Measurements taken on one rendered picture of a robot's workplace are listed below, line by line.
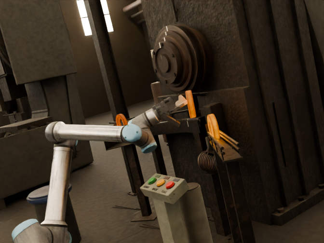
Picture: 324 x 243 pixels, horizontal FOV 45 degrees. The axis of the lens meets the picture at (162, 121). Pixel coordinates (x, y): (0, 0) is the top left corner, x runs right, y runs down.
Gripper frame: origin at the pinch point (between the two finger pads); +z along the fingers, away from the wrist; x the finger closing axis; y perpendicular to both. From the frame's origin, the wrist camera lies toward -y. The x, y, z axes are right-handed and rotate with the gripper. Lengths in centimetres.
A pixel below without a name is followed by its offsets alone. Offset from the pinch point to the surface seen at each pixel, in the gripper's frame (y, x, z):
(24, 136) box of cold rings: 31, 206, -183
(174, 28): 41, 40, 13
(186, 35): 33.4, 32.0, 17.2
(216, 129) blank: -20.2, -7.3, 5.3
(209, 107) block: -12.3, 25.1, 8.1
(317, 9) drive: 6, 58, 103
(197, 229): -50, -43, -25
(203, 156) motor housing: -35.5, 15.2, -9.2
